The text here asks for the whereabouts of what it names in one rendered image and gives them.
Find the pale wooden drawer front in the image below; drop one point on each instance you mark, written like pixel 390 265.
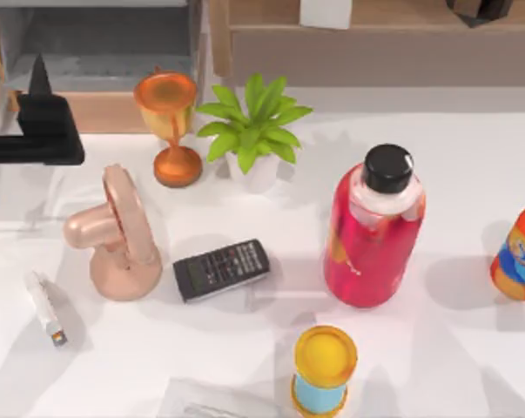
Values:
pixel 109 113

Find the grey pierced drawer inside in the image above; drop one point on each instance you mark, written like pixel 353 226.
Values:
pixel 101 48

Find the orange gold trophy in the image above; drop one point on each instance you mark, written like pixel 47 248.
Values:
pixel 170 113

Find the pink desk fan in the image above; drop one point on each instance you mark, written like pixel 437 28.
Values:
pixel 123 235

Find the white marker pen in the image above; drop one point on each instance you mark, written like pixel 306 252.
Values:
pixel 46 311

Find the green plant in white pot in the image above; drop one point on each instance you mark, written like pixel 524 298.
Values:
pixel 253 130

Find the black calculator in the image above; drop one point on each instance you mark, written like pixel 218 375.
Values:
pixel 220 269

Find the white box on shelf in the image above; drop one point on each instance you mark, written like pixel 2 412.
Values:
pixel 326 13

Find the wooden open shelf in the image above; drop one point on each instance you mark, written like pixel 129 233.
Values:
pixel 375 52

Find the red bottle with black cap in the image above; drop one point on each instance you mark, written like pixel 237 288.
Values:
pixel 371 235

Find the blue can with yellow lid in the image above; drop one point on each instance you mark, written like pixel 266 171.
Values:
pixel 325 370

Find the black object on shelf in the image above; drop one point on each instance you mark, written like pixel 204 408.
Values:
pixel 482 11

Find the orange and blue can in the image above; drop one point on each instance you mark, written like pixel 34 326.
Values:
pixel 519 257

